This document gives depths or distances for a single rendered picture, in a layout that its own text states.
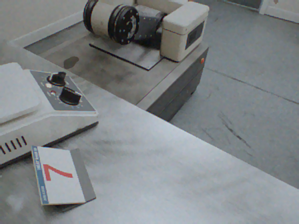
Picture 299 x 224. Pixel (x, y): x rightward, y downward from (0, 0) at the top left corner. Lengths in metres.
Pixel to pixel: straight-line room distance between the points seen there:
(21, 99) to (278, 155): 1.36
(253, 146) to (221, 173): 1.11
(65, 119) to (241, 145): 1.20
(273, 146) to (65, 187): 1.33
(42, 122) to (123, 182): 0.14
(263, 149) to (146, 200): 1.21
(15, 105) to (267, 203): 0.37
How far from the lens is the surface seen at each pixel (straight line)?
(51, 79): 0.44
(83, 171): 0.37
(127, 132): 0.42
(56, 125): 0.39
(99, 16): 1.12
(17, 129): 0.37
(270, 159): 1.49
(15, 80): 0.41
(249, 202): 0.39
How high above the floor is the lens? 1.07
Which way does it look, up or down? 45 degrees down
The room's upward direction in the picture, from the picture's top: 5 degrees clockwise
